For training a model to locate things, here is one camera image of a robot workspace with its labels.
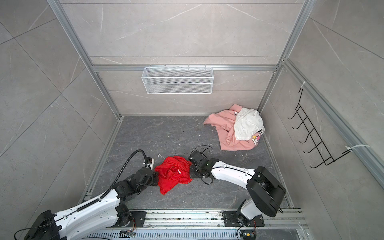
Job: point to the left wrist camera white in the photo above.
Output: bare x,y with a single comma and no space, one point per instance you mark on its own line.
149,163

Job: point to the red cloth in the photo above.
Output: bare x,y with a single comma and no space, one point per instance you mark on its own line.
173,171

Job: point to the printed pink white cloth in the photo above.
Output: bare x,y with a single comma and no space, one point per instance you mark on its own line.
256,137

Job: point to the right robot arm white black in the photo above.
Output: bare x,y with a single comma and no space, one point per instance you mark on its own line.
266,192

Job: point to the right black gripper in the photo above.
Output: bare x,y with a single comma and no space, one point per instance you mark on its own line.
192,172

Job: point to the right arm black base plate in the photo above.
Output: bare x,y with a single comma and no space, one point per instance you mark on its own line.
236,219

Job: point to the aluminium rail base frame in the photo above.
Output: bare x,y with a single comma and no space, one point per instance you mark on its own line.
199,224

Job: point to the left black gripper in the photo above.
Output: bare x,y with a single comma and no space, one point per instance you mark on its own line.
155,176

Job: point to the black wire hook rack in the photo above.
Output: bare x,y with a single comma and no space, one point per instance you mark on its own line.
313,136

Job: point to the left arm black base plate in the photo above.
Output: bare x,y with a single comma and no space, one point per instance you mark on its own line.
137,218

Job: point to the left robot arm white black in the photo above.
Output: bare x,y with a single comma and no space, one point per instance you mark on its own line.
106,210

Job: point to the white wire mesh basket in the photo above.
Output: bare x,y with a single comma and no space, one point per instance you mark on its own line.
178,80

